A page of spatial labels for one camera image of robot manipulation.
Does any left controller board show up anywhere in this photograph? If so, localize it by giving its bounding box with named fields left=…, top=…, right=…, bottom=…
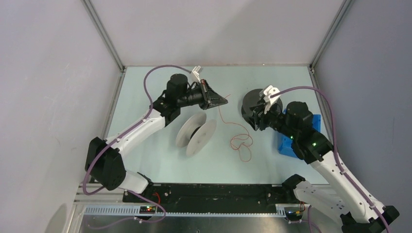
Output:
left=139, top=206, right=157, bottom=215

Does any right controller board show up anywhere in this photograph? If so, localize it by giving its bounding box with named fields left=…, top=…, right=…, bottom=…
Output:
left=285, top=211, right=303, bottom=224

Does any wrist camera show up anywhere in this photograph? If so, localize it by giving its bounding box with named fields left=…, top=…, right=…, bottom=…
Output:
left=189, top=66, right=203, bottom=83
left=259, top=85, right=280, bottom=114

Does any white slotted cable duct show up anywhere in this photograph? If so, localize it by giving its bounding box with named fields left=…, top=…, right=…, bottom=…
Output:
left=83, top=205, right=286, bottom=217

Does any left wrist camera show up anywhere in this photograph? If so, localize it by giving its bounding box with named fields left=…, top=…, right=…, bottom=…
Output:
left=189, top=66, right=203, bottom=83

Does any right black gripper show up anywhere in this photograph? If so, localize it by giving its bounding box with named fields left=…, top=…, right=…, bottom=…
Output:
left=242, top=100, right=297, bottom=140

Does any blue plastic bin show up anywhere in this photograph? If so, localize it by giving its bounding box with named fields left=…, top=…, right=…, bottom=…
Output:
left=276, top=114, right=322, bottom=158

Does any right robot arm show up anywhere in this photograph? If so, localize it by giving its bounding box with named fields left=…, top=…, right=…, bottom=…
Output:
left=241, top=101, right=399, bottom=233

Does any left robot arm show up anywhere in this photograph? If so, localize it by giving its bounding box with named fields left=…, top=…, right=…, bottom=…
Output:
left=85, top=74, right=228, bottom=202

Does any red thin cable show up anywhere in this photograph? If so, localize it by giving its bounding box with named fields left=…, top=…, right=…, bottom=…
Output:
left=218, top=94, right=254, bottom=163

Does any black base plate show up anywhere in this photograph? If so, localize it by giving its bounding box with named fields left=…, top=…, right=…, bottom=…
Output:
left=141, top=183, right=299, bottom=213

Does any black cable spool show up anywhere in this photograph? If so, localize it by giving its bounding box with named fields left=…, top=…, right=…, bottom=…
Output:
left=241, top=89, right=285, bottom=129

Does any white cable spool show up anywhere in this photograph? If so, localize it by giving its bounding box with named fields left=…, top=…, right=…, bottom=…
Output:
left=175, top=112, right=217, bottom=157

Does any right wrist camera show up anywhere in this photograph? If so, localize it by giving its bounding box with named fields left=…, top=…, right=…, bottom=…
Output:
left=259, top=85, right=280, bottom=114

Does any controller board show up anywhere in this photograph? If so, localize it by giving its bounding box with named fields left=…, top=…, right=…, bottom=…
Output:
left=285, top=211, right=303, bottom=224
left=139, top=206, right=157, bottom=215

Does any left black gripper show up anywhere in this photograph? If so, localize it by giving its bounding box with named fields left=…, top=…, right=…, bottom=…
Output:
left=177, top=79, right=227, bottom=111

